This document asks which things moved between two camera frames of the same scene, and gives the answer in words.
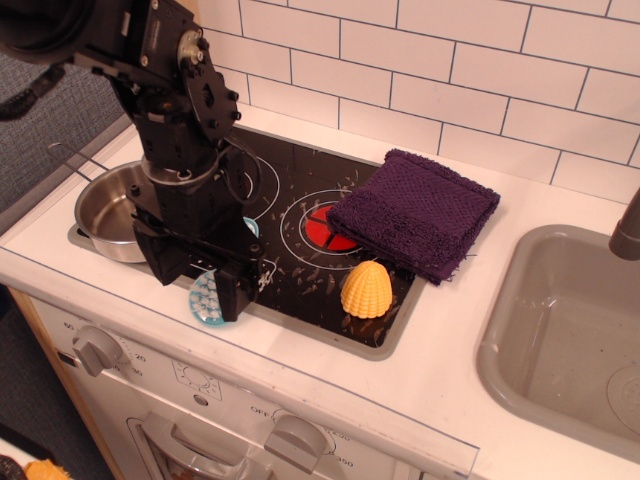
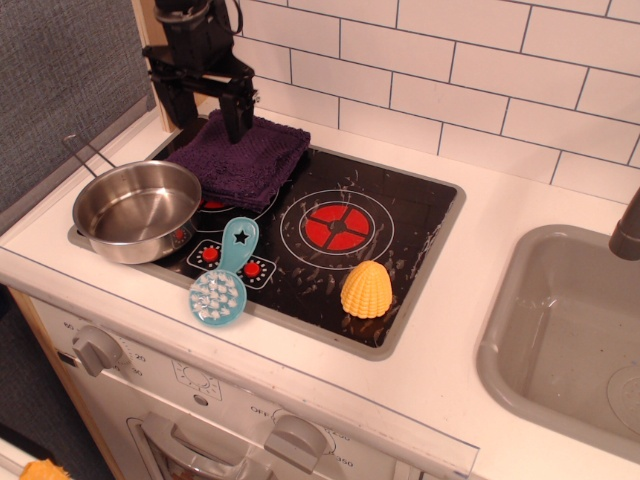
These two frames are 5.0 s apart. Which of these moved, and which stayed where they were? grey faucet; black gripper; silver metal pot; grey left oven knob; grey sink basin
Moved: black gripper
Stayed: grey left oven knob; grey sink basin; silver metal pot; grey faucet
